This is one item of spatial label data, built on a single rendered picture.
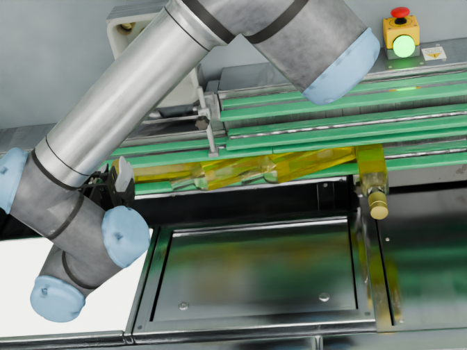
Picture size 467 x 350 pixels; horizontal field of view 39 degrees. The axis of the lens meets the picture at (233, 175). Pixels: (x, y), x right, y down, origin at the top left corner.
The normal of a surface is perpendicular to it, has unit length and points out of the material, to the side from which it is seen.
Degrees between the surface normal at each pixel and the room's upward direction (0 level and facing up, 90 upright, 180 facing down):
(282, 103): 90
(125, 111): 19
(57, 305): 1
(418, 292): 90
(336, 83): 5
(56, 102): 0
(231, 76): 90
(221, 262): 90
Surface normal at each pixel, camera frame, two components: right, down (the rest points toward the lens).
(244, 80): -0.17, -0.81
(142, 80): 0.07, 0.35
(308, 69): -0.24, 0.72
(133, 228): 0.71, -0.52
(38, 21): -0.08, 0.58
